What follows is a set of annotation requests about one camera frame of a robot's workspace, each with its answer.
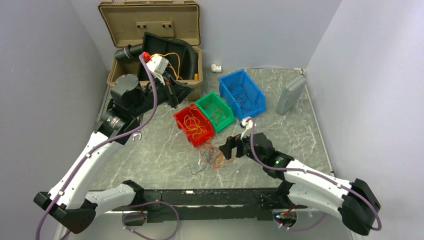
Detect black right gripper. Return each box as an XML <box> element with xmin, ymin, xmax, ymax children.
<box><xmin>218</xmin><ymin>128</ymin><xmax>266</xmax><ymax>166</ymax></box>

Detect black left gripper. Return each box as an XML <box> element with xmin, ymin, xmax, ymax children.
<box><xmin>130</xmin><ymin>70</ymin><xmax>195</xmax><ymax>118</ymax></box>

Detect yellow wires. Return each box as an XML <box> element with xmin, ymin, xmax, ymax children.
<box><xmin>183</xmin><ymin>105</ymin><xmax>208</xmax><ymax>140</ymax></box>

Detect orange wires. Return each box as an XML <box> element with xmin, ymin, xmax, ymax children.
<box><xmin>202</xmin><ymin>103</ymin><xmax>231</xmax><ymax>125</ymax></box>

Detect blue plastic bin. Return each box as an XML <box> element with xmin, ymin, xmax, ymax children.
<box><xmin>218</xmin><ymin>69</ymin><xmax>267</xmax><ymax>121</ymax></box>

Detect purple wires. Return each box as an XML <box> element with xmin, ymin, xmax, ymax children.
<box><xmin>226</xmin><ymin>82</ymin><xmax>261</xmax><ymax>112</ymax></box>

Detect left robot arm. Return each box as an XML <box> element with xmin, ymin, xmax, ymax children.
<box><xmin>33</xmin><ymin>73</ymin><xmax>195</xmax><ymax>234</ymax></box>

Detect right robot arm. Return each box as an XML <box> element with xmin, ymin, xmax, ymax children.
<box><xmin>219</xmin><ymin>133</ymin><xmax>382</xmax><ymax>236</ymax></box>

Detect red plastic bin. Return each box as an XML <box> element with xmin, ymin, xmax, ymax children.
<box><xmin>173</xmin><ymin>103</ymin><xmax>216</xmax><ymax>148</ymax></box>

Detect green plastic bin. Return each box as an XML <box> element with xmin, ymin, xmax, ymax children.
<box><xmin>194</xmin><ymin>91</ymin><xmax>236</xmax><ymax>133</ymax></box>

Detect white pipe fitting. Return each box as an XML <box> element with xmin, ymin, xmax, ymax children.
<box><xmin>210</xmin><ymin>64</ymin><xmax>222</xmax><ymax>73</ymax></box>

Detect black tray in toolbox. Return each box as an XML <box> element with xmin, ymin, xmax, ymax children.
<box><xmin>137</xmin><ymin>32</ymin><xmax>190</xmax><ymax>81</ymax></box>

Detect metal wrench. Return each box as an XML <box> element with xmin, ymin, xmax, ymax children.
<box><xmin>132</xmin><ymin>114</ymin><xmax>146</xmax><ymax>142</ymax></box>

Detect grey plastic case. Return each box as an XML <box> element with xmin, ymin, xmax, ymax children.
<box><xmin>275</xmin><ymin>75</ymin><xmax>306</xmax><ymax>115</ymax></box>

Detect tan open toolbox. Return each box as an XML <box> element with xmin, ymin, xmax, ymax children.
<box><xmin>98</xmin><ymin>0</ymin><xmax>203</xmax><ymax>101</ymax></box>

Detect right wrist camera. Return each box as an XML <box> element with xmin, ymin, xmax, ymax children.
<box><xmin>240</xmin><ymin>117</ymin><xmax>256</xmax><ymax>139</ymax></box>

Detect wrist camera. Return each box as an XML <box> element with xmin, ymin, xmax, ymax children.
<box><xmin>240</xmin><ymin>117</ymin><xmax>256</xmax><ymax>139</ymax></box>
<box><xmin>142</xmin><ymin>52</ymin><xmax>169</xmax><ymax>86</ymax></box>

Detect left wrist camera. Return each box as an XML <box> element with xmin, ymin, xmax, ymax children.
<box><xmin>142</xmin><ymin>52</ymin><xmax>169</xmax><ymax>86</ymax></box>

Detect black corrugated hose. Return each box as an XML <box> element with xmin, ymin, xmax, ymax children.
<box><xmin>114</xmin><ymin>39</ymin><xmax>199</xmax><ymax>81</ymax></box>

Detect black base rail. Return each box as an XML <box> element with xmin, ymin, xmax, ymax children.
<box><xmin>113</xmin><ymin>187</ymin><xmax>293</xmax><ymax>223</ymax></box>

